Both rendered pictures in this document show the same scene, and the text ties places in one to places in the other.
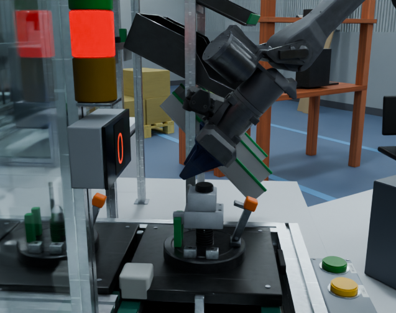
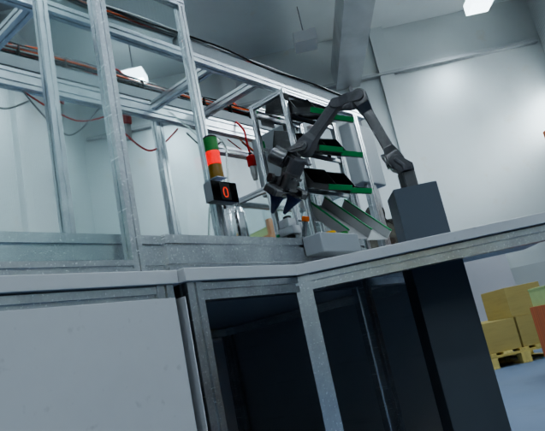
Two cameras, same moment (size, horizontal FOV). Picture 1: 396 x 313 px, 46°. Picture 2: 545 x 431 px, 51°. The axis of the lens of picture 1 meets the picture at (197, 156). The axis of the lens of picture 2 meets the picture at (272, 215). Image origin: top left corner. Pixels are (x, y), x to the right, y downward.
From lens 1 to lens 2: 1.59 m
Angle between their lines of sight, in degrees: 44
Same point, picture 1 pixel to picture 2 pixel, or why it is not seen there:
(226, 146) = (272, 187)
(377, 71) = not seen: outside the picture
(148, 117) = (524, 338)
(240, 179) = (337, 227)
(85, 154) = (207, 190)
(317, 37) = (309, 137)
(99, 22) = (211, 153)
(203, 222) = (286, 232)
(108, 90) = (217, 173)
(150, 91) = (518, 308)
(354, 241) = not seen: hidden behind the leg
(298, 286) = not seen: hidden behind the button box
